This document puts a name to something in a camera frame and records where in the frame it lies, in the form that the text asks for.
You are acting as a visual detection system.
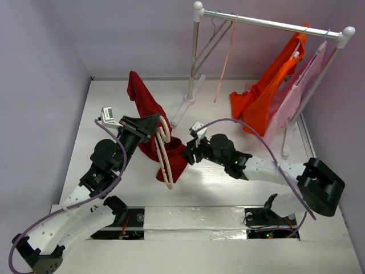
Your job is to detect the beige wooden hanger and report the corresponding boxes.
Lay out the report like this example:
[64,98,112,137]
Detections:
[155,115,174,190]

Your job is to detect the orange t shirt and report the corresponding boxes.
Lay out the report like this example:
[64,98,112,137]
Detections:
[230,33,307,136]

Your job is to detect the grey plastic hanger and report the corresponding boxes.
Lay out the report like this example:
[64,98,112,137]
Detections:
[189,9,233,79]

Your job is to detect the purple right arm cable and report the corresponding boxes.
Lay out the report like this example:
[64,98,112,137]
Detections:
[189,118,317,238]

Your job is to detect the blue wire hanger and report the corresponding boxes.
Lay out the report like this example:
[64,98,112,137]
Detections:
[294,29,331,86]

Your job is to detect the pink wire hanger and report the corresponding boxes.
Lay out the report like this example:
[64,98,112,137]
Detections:
[213,14,239,103]

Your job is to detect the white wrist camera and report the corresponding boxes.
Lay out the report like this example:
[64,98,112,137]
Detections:
[96,106,121,130]
[189,120,207,147]

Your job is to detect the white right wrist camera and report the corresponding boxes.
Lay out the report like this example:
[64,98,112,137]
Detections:
[189,120,207,147]

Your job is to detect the white clothes rack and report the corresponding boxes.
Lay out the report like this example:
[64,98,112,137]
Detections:
[171,1,355,158]

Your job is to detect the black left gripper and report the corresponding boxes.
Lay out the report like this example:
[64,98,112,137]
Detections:
[116,113,160,172]

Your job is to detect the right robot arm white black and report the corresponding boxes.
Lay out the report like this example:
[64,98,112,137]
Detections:
[181,134,345,224]

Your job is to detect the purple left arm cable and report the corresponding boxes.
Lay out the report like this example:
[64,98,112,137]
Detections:
[7,119,128,274]

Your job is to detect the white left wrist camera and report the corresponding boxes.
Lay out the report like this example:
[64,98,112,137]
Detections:
[96,106,121,130]

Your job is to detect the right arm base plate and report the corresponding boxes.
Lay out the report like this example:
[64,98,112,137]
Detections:
[242,194,300,240]

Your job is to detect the pink t shirt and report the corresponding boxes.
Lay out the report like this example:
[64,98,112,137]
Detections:
[262,41,327,143]

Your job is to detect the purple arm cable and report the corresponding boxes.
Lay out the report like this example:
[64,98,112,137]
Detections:
[7,119,128,274]
[189,118,317,238]

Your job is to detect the white hanger under orange shirt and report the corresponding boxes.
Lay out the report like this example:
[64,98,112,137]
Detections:
[289,27,308,60]

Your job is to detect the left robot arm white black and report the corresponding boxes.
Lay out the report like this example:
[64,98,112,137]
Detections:
[8,114,160,273]

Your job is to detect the dark red t shirt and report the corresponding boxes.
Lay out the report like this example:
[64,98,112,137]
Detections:
[127,71,188,182]

